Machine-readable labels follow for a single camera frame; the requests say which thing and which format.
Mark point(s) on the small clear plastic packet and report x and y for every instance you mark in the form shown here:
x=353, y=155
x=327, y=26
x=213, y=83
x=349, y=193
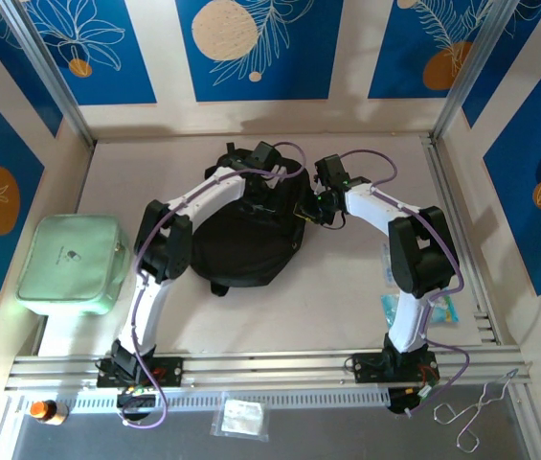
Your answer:
x=386, y=268

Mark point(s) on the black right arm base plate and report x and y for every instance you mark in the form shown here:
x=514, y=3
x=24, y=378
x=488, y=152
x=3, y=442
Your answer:
x=366, y=369

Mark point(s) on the black backpack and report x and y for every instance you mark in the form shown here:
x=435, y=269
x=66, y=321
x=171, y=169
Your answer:
x=241, y=249

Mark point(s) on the clear bag with white pad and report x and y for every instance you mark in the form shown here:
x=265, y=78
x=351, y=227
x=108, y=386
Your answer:
x=239, y=417

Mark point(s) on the aluminium mounting rail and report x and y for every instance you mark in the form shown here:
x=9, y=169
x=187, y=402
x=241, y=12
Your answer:
x=275, y=369

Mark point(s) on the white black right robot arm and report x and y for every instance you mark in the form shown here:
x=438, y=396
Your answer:
x=370, y=201

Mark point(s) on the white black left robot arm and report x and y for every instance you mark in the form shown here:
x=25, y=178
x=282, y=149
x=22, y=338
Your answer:
x=212, y=191

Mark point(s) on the aluminium side rail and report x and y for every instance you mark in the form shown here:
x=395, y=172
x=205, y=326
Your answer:
x=484, y=330

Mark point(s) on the light blue wipes packet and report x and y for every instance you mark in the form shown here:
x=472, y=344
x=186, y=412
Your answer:
x=389, y=306

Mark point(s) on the aluminium frame post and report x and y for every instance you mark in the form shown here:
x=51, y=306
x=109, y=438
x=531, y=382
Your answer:
x=49, y=72
x=475, y=72

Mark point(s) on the mint green zip pouch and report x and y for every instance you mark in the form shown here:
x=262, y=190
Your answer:
x=69, y=263

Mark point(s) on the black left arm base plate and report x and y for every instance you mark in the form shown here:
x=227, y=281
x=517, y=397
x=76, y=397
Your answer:
x=169, y=371

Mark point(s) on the grey metal plate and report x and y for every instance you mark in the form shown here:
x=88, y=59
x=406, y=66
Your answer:
x=346, y=436

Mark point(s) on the brown bottle orange cap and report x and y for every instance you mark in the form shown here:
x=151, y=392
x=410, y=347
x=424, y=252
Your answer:
x=42, y=411

